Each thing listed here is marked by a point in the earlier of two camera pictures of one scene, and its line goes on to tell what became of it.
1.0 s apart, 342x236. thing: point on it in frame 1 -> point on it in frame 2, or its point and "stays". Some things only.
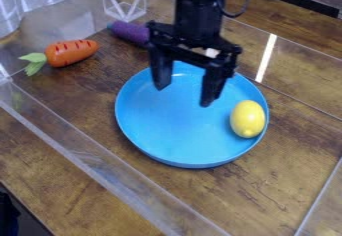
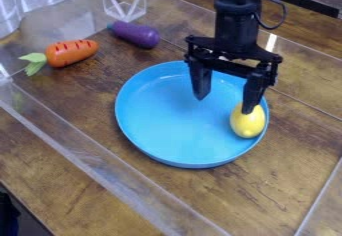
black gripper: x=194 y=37 -> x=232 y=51
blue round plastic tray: x=174 y=129 stays
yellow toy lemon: x=247 y=119 stays
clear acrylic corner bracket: x=121 y=10 stays
